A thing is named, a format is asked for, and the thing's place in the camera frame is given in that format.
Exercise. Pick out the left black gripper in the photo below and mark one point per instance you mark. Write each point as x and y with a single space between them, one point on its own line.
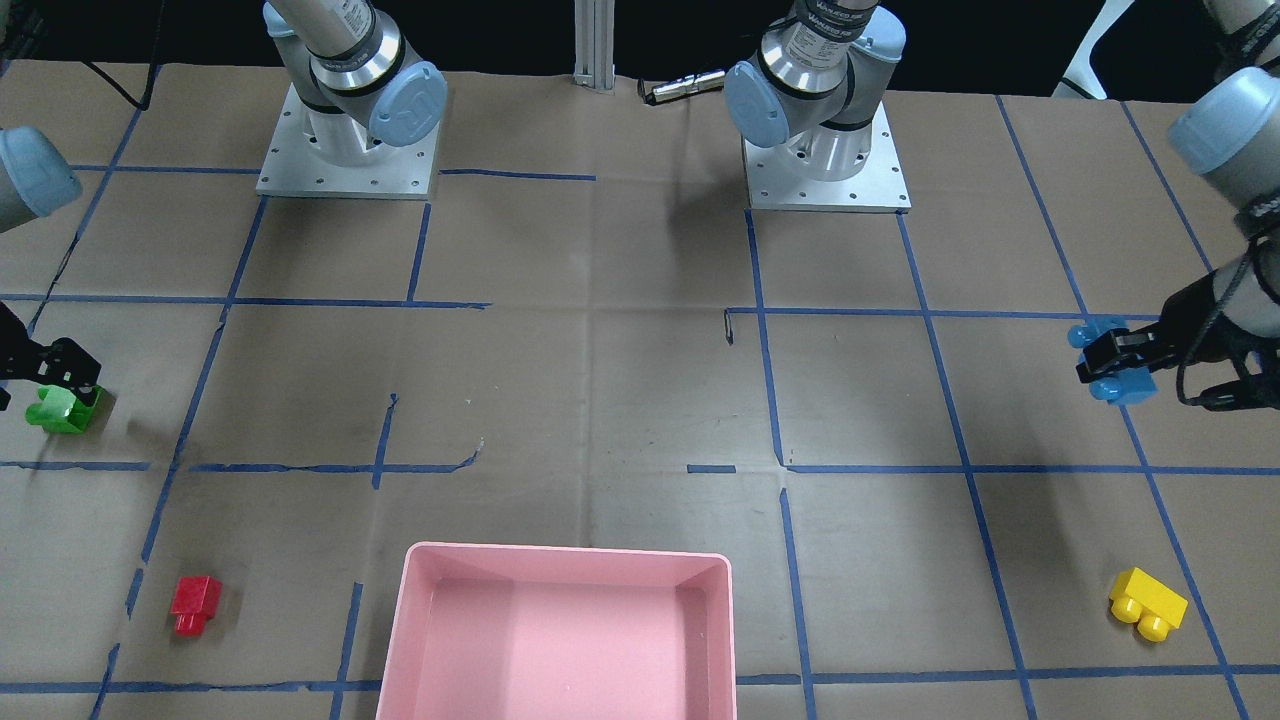
1190 332

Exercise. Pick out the red toy block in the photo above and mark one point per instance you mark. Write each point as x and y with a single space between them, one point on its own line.
195 602

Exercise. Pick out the yellow toy block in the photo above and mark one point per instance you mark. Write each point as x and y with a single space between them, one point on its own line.
1153 608

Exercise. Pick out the blue toy block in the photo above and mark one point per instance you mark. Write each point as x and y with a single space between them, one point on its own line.
1114 360

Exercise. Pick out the brown paper table mat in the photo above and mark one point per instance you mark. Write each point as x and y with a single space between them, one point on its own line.
587 338

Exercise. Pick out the aluminium frame post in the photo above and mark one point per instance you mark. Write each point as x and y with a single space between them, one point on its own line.
594 45

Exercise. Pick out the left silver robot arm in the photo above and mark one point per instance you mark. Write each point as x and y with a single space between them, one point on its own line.
805 98

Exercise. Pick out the pink plastic box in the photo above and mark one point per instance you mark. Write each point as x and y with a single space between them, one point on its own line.
500 631

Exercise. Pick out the silver pen tool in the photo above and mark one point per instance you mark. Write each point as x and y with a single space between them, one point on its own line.
680 89

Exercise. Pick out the green toy block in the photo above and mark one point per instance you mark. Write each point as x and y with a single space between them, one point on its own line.
60 411

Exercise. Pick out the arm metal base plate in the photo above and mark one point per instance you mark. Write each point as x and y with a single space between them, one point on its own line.
315 155
827 170

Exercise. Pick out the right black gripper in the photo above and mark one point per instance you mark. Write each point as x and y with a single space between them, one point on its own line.
52 366

